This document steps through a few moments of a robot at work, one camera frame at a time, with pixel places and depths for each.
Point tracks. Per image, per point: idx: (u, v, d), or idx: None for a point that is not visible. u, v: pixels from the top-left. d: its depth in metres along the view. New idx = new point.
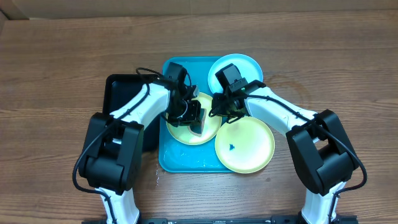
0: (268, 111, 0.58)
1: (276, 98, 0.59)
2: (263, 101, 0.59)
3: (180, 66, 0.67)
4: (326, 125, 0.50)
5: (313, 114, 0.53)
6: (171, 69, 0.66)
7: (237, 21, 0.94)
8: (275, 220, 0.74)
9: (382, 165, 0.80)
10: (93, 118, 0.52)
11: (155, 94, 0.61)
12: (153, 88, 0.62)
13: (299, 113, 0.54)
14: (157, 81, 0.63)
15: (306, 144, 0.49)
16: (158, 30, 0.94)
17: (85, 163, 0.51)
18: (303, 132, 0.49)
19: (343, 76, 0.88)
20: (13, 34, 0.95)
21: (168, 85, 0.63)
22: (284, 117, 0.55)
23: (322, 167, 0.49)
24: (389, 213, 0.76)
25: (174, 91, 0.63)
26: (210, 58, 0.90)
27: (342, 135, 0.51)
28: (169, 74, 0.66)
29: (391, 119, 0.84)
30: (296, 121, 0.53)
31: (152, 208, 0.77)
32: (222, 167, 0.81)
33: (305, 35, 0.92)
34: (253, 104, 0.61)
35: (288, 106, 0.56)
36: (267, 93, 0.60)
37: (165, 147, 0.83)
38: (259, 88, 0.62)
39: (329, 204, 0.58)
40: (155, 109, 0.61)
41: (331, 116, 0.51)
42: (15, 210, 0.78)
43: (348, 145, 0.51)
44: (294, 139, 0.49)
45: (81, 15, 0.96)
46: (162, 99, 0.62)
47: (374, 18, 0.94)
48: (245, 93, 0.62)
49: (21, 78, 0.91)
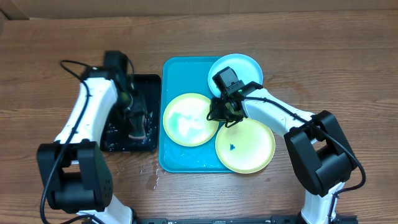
0: (265, 112, 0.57)
1: (273, 99, 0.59)
2: (261, 103, 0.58)
3: (117, 52, 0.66)
4: (324, 126, 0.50)
5: (311, 114, 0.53)
6: (109, 58, 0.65)
7: (237, 21, 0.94)
8: (275, 220, 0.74)
9: (382, 165, 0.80)
10: (38, 155, 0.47)
11: (97, 93, 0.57)
12: (91, 84, 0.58)
13: (296, 114, 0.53)
14: (95, 73, 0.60)
15: (305, 145, 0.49)
16: (158, 30, 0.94)
17: (53, 198, 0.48)
18: (302, 132, 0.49)
19: (343, 76, 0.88)
20: (13, 34, 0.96)
21: (108, 75, 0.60)
22: (281, 118, 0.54)
23: (320, 168, 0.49)
24: (389, 213, 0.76)
25: (117, 76, 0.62)
26: (210, 58, 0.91)
27: (340, 135, 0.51)
28: (109, 63, 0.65)
29: (391, 119, 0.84)
30: (294, 122, 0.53)
31: (152, 208, 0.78)
32: (222, 167, 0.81)
33: (305, 35, 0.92)
34: (251, 106, 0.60)
35: (286, 107, 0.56)
36: (265, 94, 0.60)
37: (165, 147, 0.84)
38: (255, 91, 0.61)
39: (329, 204, 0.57)
40: (103, 107, 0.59)
41: (329, 116, 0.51)
42: (15, 210, 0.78)
43: (345, 145, 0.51)
44: (291, 140, 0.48)
45: (81, 16, 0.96)
46: (107, 94, 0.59)
47: (374, 18, 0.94)
48: (242, 94, 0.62)
49: (21, 78, 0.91)
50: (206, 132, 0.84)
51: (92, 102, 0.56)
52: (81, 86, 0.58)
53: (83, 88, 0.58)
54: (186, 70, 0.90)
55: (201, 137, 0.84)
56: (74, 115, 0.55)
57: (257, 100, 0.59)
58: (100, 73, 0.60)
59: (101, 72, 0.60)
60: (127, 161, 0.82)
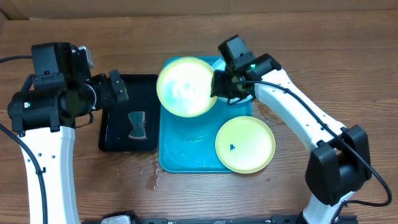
0: (285, 106, 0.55)
1: (296, 92, 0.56)
2: (281, 93, 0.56)
3: (45, 50, 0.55)
4: (354, 142, 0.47)
5: (342, 126, 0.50)
6: (43, 65, 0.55)
7: (237, 22, 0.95)
8: (275, 220, 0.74)
9: (382, 165, 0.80)
10: None
11: (50, 158, 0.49)
12: (35, 147, 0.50)
13: (326, 125, 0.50)
14: (33, 109, 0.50)
15: (333, 163, 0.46)
16: (158, 30, 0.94)
17: None
18: (329, 149, 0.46)
19: (343, 76, 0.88)
20: (13, 34, 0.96)
21: (49, 104, 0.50)
22: (305, 123, 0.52)
23: (339, 183, 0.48)
24: (390, 213, 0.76)
25: (61, 101, 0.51)
26: (210, 58, 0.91)
27: (366, 153, 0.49)
28: (44, 70, 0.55)
29: (392, 119, 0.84)
30: (321, 132, 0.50)
31: (152, 208, 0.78)
32: (222, 167, 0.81)
33: (305, 35, 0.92)
34: (268, 95, 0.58)
35: (312, 110, 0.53)
36: (283, 81, 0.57)
37: (165, 147, 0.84)
38: (273, 71, 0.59)
39: (335, 211, 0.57)
40: (69, 168, 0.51)
41: (359, 131, 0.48)
42: (15, 210, 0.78)
43: (367, 159, 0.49)
44: (320, 159, 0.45)
45: (81, 16, 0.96)
46: (63, 153, 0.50)
47: (373, 18, 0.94)
48: (255, 71, 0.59)
49: (21, 78, 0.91)
50: (201, 103, 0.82)
51: (49, 179, 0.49)
52: (25, 157, 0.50)
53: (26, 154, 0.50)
54: None
55: (196, 107, 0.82)
56: (35, 201, 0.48)
57: (277, 88, 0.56)
58: (38, 111, 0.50)
59: (38, 109, 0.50)
60: (127, 161, 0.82)
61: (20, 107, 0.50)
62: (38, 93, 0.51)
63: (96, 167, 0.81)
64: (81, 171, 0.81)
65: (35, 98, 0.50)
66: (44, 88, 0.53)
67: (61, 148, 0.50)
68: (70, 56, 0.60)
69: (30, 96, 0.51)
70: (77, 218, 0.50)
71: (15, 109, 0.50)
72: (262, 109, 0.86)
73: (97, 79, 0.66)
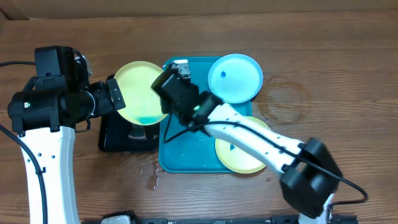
0: (239, 139, 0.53)
1: (245, 123, 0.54)
2: (231, 127, 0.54)
3: (49, 51, 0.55)
4: (315, 157, 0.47)
5: (298, 143, 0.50)
6: (46, 65, 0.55)
7: (237, 21, 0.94)
8: (275, 220, 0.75)
9: (382, 165, 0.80)
10: None
11: (50, 159, 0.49)
12: (35, 147, 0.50)
13: (283, 147, 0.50)
14: (33, 109, 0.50)
15: (303, 184, 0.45)
16: (158, 30, 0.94)
17: None
18: (294, 173, 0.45)
19: (343, 76, 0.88)
20: (12, 34, 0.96)
21: (49, 104, 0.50)
22: (264, 151, 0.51)
23: (318, 198, 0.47)
24: (389, 213, 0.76)
25: (62, 101, 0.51)
26: (211, 58, 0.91)
27: (329, 160, 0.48)
28: (46, 71, 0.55)
29: (392, 119, 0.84)
30: (282, 157, 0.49)
31: (152, 208, 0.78)
32: (222, 167, 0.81)
33: (305, 35, 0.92)
34: (219, 132, 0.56)
35: (266, 135, 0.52)
36: (229, 114, 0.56)
37: (165, 147, 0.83)
38: (216, 109, 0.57)
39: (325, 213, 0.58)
40: (69, 168, 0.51)
41: (316, 142, 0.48)
42: (15, 210, 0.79)
43: (333, 165, 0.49)
44: (290, 185, 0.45)
45: (81, 16, 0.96)
46: (63, 152, 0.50)
47: (374, 18, 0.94)
48: (201, 114, 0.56)
49: (20, 78, 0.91)
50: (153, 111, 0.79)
51: (49, 179, 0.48)
52: (25, 157, 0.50)
53: (26, 154, 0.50)
54: None
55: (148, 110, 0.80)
56: (35, 203, 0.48)
57: (226, 124, 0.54)
58: (38, 110, 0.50)
59: (38, 109, 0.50)
60: (127, 161, 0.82)
61: (20, 107, 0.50)
62: (38, 93, 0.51)
63: (96, 168, 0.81)
64: (80, 171, 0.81)
65: (36, 98, 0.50)
66: (45, 89, 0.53)
67: (61, 149, 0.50)
68: (74, 60, 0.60)
69: (30, 96, 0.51)
70: (78, 219, 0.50)
71: (15, 109, 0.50)
72: (262, 109, 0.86)
73: (96, 86, 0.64)
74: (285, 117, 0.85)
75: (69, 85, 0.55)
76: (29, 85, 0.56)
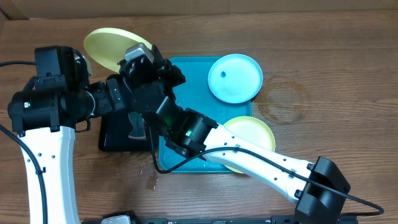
0: (242, 165, 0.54)
1: (246, 147, 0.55)
2: (232, 153, 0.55)
3: (49, 51, 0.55)
4: (327, 177, 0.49)
5: (308, 165, 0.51)
6: (45, 65, 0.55)
7: (237, 21, 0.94)
8: (275, 220, 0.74)
9: (382, 165, 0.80)
10: None
11: (50, 159, 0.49)
12: (34, 147, 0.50)
13: (293, 171, 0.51)
14: (32, 109, 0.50)
15: (320, 210, 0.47)
16: (158, 30, 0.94)
17: None
18: (309, 199, 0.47)
19: (343, 76, 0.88)
20: (13, 34, 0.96)
21: (48, 106, 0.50)
22: (273, 177, 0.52)
23: (333, 218, 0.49)
24: (389, 213, 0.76)
25: (62, 101, 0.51)
26: (211, 58, 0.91)
27: (339, 178, 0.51)
28: (46, 71, 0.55)
29: (392, 119, 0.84)
30: (293, 182, 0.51)
31: (152, 208, 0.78)
32: (222, 167, 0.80)
33: (305, 35, 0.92)
34: (219, 158, 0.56)
35: (270, 160, 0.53)
36: (226, 138, 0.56)
37: (165, 147, 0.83)
38: (211, 132, 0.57)
39: None
40: (69, 168, 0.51)
41: (326, 163, 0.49)
42: (15, 210, 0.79)
43: (342, 182, 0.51)
44: (308, 213, 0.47)
45: (81, 15, 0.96)
46: (63, 152, 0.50)
47: (374, 18, 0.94)
48: (194, 139, 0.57)
49: (21, 78, 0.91)
50: None
51: (49, 180, 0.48)
52: (25, 157, 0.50)
53: (26, 154, 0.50)
54: (186, 71, 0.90)
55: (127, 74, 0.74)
56: (35, 203, 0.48)
57: (226, 150, 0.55)
58: (38, 111, 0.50)
59: (37, 109, 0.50)
60: (127, 161, 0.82)
61: (20, 107, 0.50)
62: (38, 93, 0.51)
63: (96, 168, 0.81)
64: (81, 171, 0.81)
65: (35, 98, 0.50)
66: (45, 89, 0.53)
67: (61, 149, 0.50)
68: (74, 59, 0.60)
69: (30, 96, 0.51)
70: (78, 219, 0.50)
71: (15, 109, 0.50)
72: (262, 109, 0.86)
73: (96, 86, 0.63)
74: (285, 117, 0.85)
75: (68, 85, 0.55)
76: (29, 84, 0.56)
